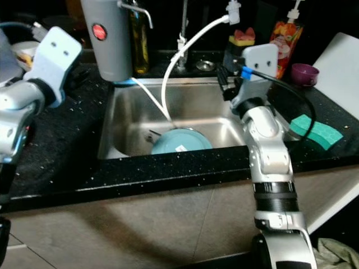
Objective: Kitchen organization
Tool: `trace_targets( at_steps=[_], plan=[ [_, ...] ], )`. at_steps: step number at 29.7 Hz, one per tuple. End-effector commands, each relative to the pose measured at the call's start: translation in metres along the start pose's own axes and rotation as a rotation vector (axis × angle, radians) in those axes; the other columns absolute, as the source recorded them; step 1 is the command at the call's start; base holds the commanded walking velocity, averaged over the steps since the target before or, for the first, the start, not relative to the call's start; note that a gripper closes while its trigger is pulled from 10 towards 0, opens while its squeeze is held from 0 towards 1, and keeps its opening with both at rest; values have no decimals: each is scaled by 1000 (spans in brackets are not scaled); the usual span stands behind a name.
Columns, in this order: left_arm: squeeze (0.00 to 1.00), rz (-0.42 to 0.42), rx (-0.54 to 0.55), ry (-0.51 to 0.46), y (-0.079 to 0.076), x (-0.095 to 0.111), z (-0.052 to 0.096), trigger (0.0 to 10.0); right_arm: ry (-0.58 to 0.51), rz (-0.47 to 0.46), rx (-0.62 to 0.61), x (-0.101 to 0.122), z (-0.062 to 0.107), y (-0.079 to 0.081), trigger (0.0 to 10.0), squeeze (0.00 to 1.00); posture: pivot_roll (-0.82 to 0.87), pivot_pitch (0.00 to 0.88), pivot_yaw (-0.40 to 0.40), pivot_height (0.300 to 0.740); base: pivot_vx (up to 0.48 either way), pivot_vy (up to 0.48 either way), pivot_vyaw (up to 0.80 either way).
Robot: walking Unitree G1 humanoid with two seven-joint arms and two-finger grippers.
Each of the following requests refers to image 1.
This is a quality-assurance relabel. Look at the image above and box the white hose tap connector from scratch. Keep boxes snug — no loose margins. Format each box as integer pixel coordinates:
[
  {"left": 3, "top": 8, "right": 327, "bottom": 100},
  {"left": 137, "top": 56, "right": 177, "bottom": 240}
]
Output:
[{"left": 224, "top": 0, "right": 243, "bottom": 25}]

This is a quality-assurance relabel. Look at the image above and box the yellow and pink sponge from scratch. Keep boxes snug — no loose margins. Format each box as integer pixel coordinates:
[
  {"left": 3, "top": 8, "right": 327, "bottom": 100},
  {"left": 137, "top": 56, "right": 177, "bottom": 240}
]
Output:
[{"left": 229, "top": 27, "right": 256, "bottom": 47}]

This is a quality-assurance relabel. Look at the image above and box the purple cup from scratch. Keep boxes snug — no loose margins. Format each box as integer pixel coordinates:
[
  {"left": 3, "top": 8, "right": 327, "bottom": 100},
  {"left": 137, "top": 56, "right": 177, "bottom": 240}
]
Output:
[{"left": 291, "top": 63, "right": 320, "bottom": 87}]

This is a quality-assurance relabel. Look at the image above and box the glass oil bottle with spout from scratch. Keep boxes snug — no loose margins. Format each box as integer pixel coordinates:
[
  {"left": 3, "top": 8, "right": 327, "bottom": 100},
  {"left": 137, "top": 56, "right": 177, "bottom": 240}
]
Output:
[{"left": 119, "top": 0, "right": 154, "bottom": 77}]

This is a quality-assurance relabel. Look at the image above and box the white printed mug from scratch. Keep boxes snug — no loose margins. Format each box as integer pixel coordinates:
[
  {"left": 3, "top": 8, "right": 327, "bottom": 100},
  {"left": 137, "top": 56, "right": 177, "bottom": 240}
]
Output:
[{"left": 10, "top": 40, "right": 42, "bottom": 71}]

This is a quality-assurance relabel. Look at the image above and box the teal bowl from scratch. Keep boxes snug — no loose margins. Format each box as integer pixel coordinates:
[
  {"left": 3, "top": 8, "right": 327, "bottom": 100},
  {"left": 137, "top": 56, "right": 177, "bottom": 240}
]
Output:
[{"left": 150, "top": 128, "right": 214, "bottom": 156}]

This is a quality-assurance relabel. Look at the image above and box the white board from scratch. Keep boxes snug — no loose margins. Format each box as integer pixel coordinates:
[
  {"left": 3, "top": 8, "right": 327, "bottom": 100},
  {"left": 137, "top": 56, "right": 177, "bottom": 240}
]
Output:
[{"left": 311, "top": 31, "right": 359, "bottom": 105}]

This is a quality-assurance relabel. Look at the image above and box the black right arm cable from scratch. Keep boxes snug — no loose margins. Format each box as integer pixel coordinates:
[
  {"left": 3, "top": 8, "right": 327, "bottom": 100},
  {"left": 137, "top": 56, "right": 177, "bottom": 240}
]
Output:
[{"left": 241, "top": 65, "right": 316, "bottom": 141}]

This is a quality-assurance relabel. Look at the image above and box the grey cylinder with red button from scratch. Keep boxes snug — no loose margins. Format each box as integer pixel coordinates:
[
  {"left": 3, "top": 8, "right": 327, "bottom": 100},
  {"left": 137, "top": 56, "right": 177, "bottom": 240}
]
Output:
[{"left": 81, "top": 0, "right": 136, "bottom": 82}]

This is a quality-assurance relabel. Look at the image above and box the round metal sink strainer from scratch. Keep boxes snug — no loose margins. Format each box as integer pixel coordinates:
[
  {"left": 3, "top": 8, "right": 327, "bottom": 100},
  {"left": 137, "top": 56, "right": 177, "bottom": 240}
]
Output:
[{"left": 195, "top": 59, "right": 215, "bottom": 72}]

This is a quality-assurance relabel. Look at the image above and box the colourful soap pouch with pump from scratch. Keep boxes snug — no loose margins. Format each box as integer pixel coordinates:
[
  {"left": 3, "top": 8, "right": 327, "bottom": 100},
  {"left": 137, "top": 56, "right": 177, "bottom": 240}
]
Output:
[{"left": 269, "top": 0, "right": 307, "bottom": 79}]

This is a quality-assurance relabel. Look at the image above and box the white flexible hose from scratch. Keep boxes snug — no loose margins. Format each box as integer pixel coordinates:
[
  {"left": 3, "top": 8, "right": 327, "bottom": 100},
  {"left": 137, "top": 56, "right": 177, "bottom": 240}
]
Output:
[{"left": 135, "top": 16, "right": 231, "bottom": 125}]

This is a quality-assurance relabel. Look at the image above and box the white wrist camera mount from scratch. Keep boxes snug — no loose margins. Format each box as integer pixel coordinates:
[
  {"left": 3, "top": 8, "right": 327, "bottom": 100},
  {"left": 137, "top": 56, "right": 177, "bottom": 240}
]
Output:
[
  {"left": 242, "top": 43, "right": 280, "bottom": 80},
  {"left": 28, "top": 26, "right": 82, "bottom": 94}
]

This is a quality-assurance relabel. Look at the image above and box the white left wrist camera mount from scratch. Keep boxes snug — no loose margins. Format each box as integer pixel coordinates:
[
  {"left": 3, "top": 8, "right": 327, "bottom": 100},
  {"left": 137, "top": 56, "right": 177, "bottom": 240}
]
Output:
[{"left": 28, "top": 26, "right": 82, "bottom": 94}]

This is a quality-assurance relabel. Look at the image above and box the stainless steel sink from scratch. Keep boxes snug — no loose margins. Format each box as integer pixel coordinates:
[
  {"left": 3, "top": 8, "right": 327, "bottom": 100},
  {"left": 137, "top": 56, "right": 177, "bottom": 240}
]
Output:
[{"left": 98, "top": 77, "right": 254, "bottom": 161}]

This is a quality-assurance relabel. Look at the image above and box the green sponge cloth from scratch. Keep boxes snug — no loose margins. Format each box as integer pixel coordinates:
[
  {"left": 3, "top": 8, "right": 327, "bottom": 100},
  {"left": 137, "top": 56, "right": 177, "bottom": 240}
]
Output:
[{"left": 289, "top": 114, "right": 344, "bottom": 151}]

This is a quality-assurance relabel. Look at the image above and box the blue cable clip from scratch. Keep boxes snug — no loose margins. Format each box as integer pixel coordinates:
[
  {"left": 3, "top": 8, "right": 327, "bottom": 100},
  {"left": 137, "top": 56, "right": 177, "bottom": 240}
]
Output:
[{"left": 240, "top": 66, "right": 254, "bottom": 80}]

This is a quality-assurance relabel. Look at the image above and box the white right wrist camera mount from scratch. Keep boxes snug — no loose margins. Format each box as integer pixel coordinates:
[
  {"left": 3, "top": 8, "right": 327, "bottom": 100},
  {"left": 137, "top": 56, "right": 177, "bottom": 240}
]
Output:
[{"left": 242, "top": 43, "right": 280, "bottom": 80}]

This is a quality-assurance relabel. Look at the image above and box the chrome sink faucet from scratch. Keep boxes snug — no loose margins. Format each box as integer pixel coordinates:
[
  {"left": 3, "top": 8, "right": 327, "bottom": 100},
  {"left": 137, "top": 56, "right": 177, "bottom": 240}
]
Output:
[{"left": 173, "top": 0, "right": 196, "bottom": 71}]

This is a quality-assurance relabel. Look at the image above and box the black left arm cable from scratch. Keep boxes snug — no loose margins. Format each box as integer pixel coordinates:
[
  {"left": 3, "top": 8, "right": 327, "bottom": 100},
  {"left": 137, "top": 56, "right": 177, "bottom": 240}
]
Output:
[{"left": 0, "top": 21, "right": 47, "bottom": 43}]

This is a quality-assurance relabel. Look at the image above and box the beige counter cabinet front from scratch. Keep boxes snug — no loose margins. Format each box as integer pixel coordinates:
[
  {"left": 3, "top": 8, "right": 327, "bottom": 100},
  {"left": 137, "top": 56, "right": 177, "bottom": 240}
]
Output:
[{"left": 3, "top": 165, "right": 359, "bottom": 269}]

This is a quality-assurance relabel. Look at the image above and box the crumpled olive cloth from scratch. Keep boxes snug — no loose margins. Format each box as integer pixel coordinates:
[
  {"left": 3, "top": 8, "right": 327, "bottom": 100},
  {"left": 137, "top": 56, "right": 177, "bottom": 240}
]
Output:
[{"left": 314, "top": 238, "right": 359, "bottom": 269}]

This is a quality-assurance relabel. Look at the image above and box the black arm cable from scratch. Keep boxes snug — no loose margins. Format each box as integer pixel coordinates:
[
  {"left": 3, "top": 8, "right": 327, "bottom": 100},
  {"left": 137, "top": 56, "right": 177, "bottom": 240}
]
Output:
[
  {"left": 0, "top": 21, "right": 47, "bottom": 43},
  {"left": 241, "top": 65, "right": 316, "bottom": 141}
]

